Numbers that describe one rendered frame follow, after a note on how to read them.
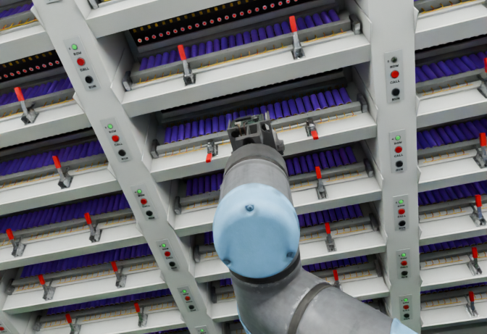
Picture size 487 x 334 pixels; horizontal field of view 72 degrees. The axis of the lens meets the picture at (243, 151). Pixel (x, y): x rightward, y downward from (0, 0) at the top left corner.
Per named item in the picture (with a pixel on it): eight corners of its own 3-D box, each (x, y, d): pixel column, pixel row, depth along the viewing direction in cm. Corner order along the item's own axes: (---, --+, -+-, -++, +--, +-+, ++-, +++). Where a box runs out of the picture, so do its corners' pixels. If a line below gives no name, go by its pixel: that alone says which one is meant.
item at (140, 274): (171, 287, 112) (153, 270, 103) (10, 314, 120) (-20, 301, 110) (175, 233, 126) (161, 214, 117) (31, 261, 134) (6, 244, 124)
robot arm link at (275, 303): (292, 382, 38) (277, 303, 33) (227, 326, 47) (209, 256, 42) (338, 327, 44) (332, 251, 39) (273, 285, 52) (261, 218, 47)
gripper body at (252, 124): (269, 109, 58) (273, 132, 47) (280, 153, 61) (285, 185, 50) (227, 119, 59) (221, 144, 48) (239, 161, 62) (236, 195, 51)
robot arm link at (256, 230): (220, 290, 36) (200, 212, 32) (228, 222, 48) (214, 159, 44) (307, 281, 35) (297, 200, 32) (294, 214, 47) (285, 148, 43)
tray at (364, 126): (376, 137, 87) (378, 109, 80) (156, 182, 94) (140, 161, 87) (353, 90, 101) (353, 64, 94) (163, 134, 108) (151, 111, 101)
